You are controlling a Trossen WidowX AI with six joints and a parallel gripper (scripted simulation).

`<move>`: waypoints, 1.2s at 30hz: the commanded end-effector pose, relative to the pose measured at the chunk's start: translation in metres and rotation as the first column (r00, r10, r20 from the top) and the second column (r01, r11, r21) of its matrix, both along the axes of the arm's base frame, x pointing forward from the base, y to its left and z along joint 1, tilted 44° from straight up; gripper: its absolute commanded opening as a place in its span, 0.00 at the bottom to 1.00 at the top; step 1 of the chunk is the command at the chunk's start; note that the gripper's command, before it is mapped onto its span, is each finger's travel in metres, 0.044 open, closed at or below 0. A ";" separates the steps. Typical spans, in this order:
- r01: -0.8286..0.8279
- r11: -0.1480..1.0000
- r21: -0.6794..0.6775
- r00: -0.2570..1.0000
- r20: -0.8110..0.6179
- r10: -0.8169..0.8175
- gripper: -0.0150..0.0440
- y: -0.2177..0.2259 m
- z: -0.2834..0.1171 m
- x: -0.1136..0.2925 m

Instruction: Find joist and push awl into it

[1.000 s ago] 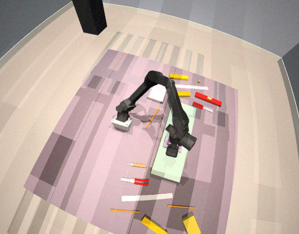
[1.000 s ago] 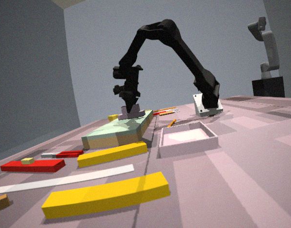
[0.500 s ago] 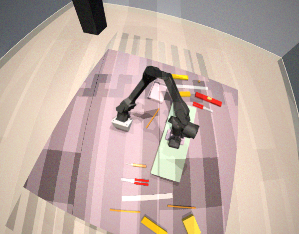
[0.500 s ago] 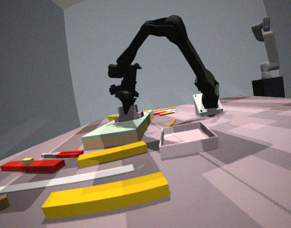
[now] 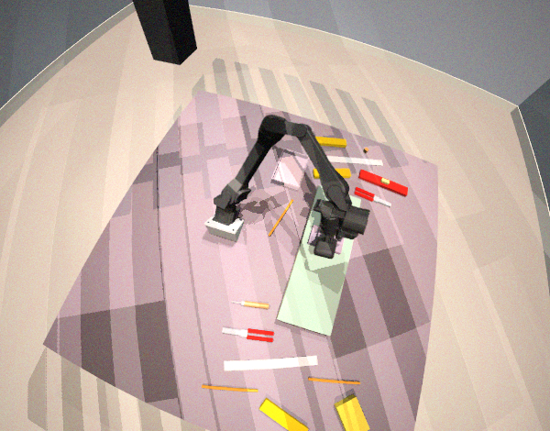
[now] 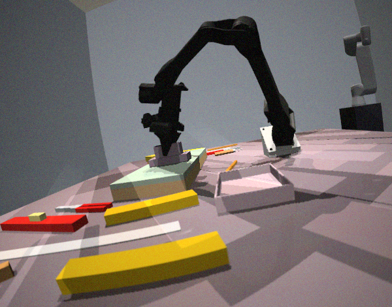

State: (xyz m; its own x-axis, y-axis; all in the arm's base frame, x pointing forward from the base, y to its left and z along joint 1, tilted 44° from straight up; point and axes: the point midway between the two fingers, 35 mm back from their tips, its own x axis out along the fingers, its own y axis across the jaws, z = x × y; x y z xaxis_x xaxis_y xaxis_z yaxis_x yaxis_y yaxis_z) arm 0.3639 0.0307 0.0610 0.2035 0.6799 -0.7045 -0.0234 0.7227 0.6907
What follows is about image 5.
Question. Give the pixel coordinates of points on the white flat bar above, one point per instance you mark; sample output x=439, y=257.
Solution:
x=353, y=160
x=266, y=364

